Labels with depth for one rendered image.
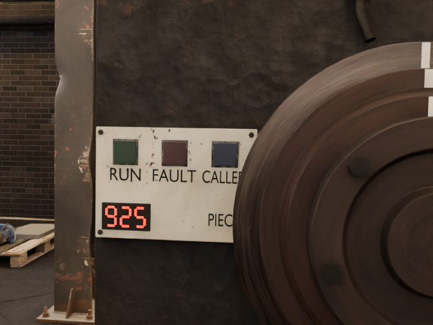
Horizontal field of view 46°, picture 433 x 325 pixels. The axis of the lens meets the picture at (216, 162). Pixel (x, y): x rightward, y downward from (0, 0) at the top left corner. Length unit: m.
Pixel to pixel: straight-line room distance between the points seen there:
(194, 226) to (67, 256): 2.78
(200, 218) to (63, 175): 2.72
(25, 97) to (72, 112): 4.18
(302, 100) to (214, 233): 0.27
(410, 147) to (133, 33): 0.48
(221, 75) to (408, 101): 0.31
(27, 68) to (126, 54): 6.80
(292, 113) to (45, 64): 6.95
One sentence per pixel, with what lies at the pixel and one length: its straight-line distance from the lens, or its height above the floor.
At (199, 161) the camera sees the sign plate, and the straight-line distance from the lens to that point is 0.80.
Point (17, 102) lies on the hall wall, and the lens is 7.67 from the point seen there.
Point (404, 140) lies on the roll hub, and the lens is 0.59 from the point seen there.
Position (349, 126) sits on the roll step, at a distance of 0.63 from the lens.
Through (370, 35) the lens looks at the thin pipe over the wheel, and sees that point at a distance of 0.80.
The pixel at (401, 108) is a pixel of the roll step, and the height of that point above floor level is 1.26.
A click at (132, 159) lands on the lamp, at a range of 0.82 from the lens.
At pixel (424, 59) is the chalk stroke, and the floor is 1.33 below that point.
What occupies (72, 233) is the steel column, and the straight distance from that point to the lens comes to 3.52.
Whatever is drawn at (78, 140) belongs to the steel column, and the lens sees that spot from 3.44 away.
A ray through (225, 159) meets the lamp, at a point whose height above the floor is 1.19.
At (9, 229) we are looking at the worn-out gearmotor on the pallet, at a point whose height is 0.29.
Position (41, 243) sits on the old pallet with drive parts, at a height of 0.13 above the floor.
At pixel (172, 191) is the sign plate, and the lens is 0.81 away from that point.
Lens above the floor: 1.23
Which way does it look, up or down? 3 degrees down
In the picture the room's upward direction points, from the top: 1 degrees clockwise
